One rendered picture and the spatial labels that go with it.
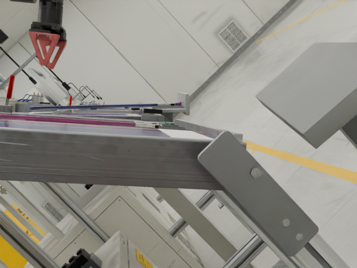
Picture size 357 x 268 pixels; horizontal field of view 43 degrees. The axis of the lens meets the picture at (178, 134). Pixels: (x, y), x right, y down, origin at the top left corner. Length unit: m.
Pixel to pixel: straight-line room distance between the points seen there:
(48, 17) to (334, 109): 0.69
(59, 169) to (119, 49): 8.17
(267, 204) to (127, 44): 8.23
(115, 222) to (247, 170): 1.57
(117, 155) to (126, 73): 8.12
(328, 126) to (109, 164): 0.45
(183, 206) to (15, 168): 1.07
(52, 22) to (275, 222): 0.78
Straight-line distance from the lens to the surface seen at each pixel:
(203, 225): 1.61
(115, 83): 8.66
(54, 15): 1.17
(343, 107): 0.87
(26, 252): 1.34
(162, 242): 2.11
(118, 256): 1.09
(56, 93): 5.72
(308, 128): 0.86
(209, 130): 0.76
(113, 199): 2.05
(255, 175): 0.54
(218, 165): 0.53
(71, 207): 2.03
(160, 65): 8.71
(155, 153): 0.56
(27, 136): 0.57
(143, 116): 1.24
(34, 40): 1.12
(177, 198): 1.58
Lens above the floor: 0.86
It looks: 7 degrees down
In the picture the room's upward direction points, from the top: 44 degrees counter-clockwise
